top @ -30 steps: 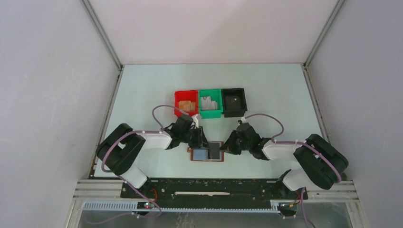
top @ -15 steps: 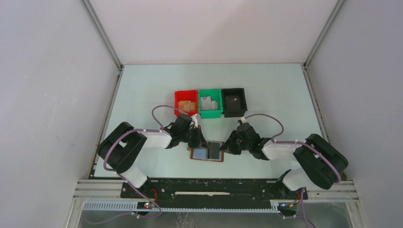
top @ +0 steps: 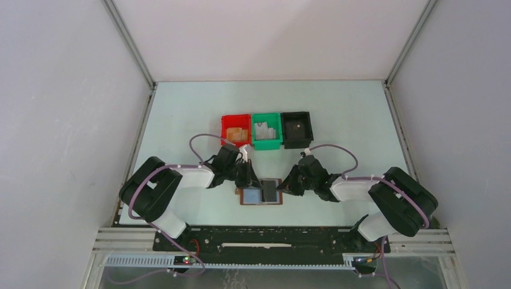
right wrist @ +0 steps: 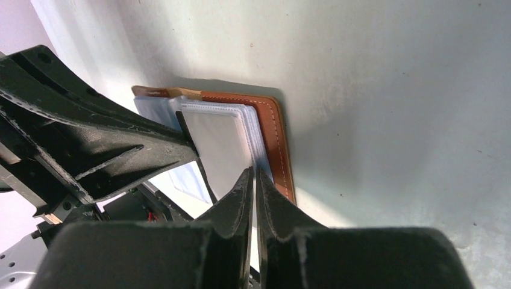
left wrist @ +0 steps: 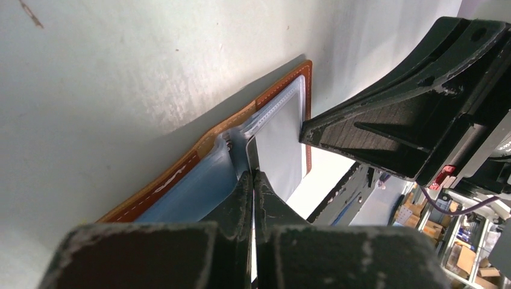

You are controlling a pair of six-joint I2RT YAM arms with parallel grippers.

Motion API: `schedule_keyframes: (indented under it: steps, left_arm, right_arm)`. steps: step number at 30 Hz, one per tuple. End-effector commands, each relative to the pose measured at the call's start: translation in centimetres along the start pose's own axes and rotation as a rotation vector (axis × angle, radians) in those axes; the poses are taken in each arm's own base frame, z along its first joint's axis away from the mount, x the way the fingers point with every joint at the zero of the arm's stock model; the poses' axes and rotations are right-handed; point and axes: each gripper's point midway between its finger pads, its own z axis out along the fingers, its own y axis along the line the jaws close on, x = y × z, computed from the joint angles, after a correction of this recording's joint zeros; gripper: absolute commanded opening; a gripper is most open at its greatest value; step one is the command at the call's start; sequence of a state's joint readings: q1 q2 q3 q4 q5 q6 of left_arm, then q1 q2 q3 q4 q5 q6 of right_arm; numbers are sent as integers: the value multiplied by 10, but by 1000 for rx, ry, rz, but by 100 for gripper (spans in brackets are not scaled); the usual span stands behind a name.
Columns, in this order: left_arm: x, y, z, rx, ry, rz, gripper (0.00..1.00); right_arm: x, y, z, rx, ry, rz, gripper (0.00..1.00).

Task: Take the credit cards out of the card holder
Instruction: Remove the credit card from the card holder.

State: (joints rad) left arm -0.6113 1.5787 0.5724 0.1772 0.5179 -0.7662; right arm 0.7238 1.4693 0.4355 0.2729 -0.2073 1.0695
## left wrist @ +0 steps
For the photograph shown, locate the cluttered shelf with boxes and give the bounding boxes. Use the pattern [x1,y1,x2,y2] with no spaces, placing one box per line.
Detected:
[389,182,510,288]

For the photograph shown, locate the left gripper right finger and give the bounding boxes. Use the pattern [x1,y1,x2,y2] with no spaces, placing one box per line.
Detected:
[254,172,450,288]

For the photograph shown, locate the brown leather card holder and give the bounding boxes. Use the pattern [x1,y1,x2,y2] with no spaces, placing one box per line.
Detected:
[101,60,313,223]

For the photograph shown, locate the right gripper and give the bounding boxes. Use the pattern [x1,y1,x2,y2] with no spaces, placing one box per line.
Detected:
[300,17,510,196]

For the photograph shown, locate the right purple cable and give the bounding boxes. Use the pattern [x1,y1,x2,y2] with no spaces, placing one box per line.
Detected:
[419,186,502,217]

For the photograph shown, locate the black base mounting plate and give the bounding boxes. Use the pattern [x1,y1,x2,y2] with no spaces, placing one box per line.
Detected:
[306,163,409,226]

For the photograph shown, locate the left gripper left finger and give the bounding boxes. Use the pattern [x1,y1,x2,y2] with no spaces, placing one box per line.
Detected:
[39,172,253,288]

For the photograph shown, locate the dark card in holder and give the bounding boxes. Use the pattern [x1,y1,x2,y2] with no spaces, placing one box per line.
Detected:
[246,136,260,175]

